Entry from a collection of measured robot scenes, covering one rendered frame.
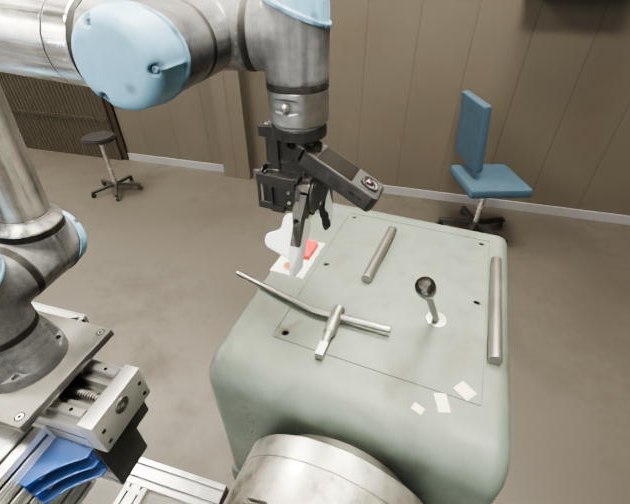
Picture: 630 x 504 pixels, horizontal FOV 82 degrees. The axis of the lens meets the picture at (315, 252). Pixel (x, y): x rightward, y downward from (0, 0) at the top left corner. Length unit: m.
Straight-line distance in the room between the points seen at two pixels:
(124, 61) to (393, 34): 3.11
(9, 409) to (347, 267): 0.66
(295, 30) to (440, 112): 3.09
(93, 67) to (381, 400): 0.53
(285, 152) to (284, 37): 0.14
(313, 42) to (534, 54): 3.08
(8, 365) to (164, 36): 0.67
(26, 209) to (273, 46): 0.54
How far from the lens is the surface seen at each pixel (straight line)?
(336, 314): 0.66
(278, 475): 0.58
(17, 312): 0.82
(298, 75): 0.44
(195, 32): 0.39
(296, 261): 0.51
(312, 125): 0.46
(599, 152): 3.83
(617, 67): 3.64
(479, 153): 2.96
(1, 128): 0.76
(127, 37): 0.34
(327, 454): 0.58
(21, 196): 0.80
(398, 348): 0.66
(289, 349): 0.64
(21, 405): 0.86
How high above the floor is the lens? 1.76
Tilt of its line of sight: 38 degrees down
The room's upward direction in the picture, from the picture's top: straight up
